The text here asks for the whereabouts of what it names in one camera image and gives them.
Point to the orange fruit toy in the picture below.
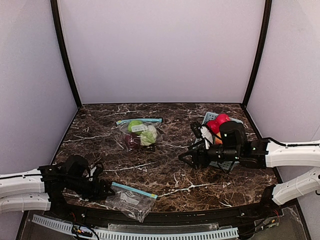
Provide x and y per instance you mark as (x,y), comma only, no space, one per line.
(217,139)

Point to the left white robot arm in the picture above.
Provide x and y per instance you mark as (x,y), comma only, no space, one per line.
(39,188)

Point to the right black frame post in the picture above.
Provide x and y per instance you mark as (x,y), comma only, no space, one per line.
(259,52)

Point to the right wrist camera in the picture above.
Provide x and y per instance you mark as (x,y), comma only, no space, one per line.
(202,134)

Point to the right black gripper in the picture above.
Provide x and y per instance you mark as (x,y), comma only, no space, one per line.
(200,157)

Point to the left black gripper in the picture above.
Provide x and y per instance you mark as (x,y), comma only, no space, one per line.
(97,188)

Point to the clear zip bag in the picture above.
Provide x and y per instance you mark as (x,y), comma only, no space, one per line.
(156,122)
(133,203)

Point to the left black frame post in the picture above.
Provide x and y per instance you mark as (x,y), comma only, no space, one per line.
(63,52)

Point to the green apple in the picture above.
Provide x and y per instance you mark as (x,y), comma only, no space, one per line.
(134,125)

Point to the red round fruit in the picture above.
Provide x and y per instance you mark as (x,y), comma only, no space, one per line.
(214,126)

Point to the white cauliflower toy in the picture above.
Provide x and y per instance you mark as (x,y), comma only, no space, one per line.
(149,136)

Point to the white slotted cable duct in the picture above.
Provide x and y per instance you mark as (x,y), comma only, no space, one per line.
(135,232)

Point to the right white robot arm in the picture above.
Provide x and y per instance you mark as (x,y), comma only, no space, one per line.
(269,153)

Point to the dark red pomegranate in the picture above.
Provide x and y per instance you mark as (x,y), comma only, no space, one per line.
(132,141)

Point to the black frame post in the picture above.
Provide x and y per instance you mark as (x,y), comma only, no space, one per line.
(259,52)
(63,52)

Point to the light blue plastic basket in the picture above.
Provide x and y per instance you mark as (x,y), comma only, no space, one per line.
(224,156)

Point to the pink red apple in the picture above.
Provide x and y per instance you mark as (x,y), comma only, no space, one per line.
(222,118)

